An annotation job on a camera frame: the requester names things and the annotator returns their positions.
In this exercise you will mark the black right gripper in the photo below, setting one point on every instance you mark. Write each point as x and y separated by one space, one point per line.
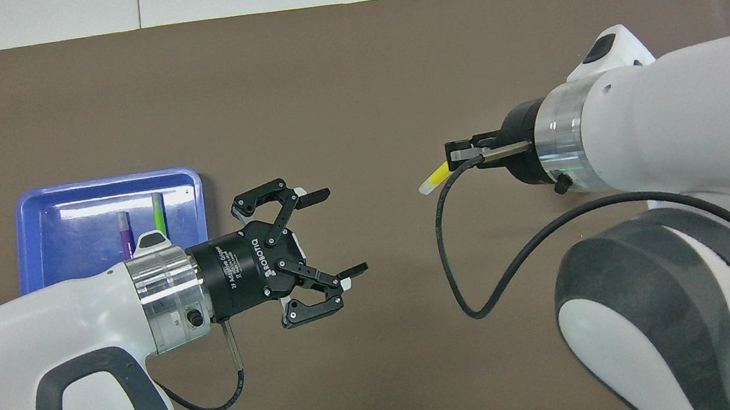
522 142

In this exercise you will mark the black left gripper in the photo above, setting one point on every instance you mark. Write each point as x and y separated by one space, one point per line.
233 272

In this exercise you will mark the yellow highlighter pen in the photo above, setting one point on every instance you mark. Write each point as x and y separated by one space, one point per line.
434 180

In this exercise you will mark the green highlighter pen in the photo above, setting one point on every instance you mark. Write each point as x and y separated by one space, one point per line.
159 214

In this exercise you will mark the purple highlighter pen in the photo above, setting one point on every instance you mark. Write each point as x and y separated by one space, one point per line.
125 236

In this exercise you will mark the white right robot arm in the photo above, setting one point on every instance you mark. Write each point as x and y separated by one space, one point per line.
678 121

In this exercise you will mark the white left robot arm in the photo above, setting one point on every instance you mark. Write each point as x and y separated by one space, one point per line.
71 328

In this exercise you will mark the brown table mat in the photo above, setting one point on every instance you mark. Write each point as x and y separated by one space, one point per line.
350 94

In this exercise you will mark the blue plastic tray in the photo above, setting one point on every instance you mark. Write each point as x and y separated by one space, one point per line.
74 243

